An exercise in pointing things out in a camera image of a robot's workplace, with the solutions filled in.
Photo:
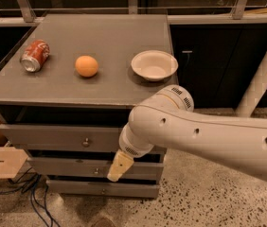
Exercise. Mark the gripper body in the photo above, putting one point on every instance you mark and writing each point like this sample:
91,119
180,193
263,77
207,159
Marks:
134,148

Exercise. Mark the grey top drawer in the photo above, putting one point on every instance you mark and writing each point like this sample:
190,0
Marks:
62,138

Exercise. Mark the grey drawer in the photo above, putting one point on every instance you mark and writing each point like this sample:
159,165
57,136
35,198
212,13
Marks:
126,190
93,168
62,138

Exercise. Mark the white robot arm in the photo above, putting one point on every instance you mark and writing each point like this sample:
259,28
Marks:
167,120

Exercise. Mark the grey middle drawer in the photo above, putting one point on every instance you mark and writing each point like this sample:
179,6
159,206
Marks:
93,168

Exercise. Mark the grey bottom drawer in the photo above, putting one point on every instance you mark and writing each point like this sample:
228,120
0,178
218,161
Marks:
126,190

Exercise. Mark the grey drawer cabinet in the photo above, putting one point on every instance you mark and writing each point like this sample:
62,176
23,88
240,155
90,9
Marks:
58,95

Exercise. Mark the brown shoe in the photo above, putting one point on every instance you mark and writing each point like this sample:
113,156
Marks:
103,222

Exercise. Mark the white bowl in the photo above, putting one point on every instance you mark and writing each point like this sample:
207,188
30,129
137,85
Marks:
154,65

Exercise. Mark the orange fruit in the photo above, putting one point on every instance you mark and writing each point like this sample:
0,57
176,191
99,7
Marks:
86,66

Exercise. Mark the dark counter cabinet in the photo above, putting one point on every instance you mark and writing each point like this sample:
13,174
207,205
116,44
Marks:
217,62

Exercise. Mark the red soda can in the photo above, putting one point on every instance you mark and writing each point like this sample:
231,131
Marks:
35,55

